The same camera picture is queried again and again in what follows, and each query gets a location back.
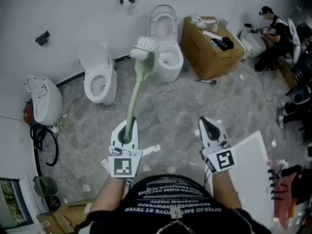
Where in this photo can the person's right forearm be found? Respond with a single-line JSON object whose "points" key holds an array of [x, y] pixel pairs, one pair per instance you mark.
{"points": [[225, 189]]}

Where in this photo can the person's left forearm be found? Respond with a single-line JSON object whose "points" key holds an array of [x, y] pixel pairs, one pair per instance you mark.
{"points": [[109, 194]]}

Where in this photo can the small cardboard box white side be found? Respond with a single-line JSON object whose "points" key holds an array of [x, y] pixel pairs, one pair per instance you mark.
{"points": [[70, 216]]}

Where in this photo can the beige scrubber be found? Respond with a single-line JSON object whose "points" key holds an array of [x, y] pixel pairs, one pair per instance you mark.
{"points": [[213, 28]]}

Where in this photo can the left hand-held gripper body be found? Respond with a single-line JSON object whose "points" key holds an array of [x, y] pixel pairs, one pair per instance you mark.
{"points": [[122, 166]]}

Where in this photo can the black device with grey dome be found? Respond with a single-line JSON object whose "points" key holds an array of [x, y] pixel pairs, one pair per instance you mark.
{"points": [[301, 96]]}

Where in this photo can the small plain cardboard box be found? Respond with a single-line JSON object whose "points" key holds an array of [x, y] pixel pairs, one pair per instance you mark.
{"points": [[46, 224]]}

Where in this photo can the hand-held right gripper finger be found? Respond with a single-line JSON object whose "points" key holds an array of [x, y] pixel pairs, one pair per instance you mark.
{"points": [[219, 134], [204, 140]]}

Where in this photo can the black pouch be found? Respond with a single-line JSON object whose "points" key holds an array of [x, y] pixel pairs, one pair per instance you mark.
{"points": [[225, 44]]}

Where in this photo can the white round sponge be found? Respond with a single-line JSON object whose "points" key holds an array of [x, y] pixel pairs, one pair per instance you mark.
{"points": [[201, 25]]}

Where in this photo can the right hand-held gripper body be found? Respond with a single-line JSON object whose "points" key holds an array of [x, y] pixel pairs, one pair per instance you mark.
{"points": [[224, 161]]}

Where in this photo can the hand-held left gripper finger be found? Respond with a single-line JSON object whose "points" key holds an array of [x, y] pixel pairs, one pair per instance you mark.
{"points": [[136, 135], [114, 138]]}

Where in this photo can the dark framed picture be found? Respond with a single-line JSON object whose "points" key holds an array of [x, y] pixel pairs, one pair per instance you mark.
{"points": [[12, 203]]}

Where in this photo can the white toilet with raised seat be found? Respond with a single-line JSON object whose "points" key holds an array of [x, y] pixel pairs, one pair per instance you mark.
{"points": [[168, 67]]}

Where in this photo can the white paper strip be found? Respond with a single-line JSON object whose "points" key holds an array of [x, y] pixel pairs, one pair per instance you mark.
{"points": [[213, 35]]}

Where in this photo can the white flat panel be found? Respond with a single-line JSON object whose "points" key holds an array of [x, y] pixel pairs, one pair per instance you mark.
{"points": [[251, 160]]}

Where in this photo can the white toilet with lowered seat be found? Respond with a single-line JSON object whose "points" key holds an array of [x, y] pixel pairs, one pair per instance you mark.
{"points": [[97, 91]]}

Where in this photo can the red device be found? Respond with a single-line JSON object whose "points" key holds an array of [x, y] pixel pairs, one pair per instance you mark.
{"points": [[28, 112]]}

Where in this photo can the person's black printed shirt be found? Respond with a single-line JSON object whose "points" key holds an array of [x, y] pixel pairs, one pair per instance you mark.
{"points": [[175, 196]]}

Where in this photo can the white wall-hung toilet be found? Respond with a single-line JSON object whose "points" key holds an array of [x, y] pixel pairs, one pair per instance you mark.
{"points": [[48, 103]]}

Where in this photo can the large brown cardboard box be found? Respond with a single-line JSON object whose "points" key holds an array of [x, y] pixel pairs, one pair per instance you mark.
{"points": [[207, 60]]}

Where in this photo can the person's light shoe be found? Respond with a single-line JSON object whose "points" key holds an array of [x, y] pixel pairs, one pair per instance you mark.
{"points": [[146, 168]]}

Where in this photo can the green toilet brush white bristles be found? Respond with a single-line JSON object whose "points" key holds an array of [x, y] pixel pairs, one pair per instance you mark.
{"points": [[143, 67]]}

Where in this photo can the black wall bracket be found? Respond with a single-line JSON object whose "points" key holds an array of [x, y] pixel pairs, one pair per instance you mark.
{"points": [[42, 37]]}

